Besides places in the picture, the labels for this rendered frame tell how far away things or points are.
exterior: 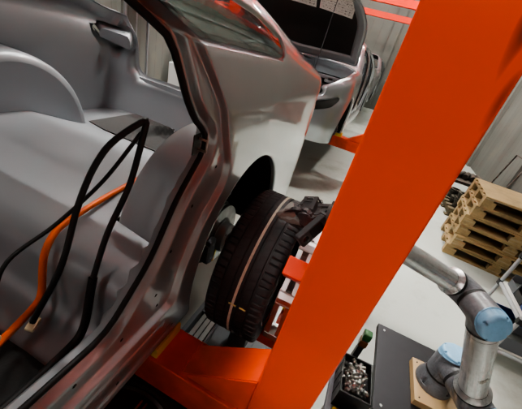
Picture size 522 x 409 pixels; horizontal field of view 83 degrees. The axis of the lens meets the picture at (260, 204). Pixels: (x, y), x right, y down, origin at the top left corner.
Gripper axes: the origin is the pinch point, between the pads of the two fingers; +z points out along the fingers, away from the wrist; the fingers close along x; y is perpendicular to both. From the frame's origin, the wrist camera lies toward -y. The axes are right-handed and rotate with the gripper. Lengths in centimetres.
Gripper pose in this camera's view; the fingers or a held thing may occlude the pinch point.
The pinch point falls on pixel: (278, 216)
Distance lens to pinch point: 105.1
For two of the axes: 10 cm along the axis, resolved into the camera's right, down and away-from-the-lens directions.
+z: -8.1, -0.5, 5.9
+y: 4.5, -7.0, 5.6
